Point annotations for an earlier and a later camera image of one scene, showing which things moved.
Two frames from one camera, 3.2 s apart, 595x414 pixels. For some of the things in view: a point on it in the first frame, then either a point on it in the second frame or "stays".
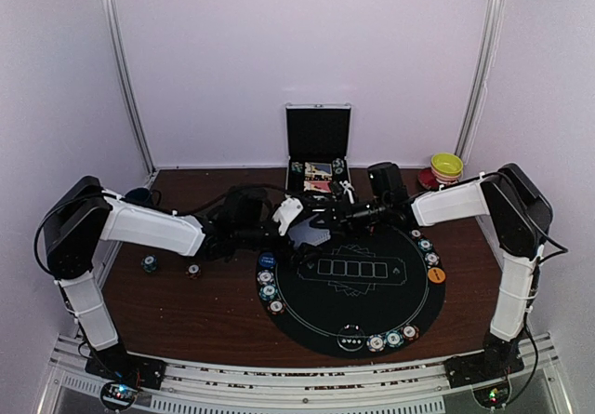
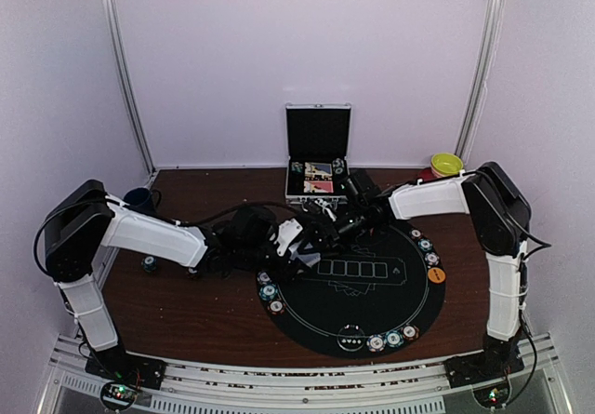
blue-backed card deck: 303,233 to 306,252
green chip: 425,244 stays
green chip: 268,291 stays
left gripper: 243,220 to 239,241
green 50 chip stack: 149,262 stays
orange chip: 410,332 stays
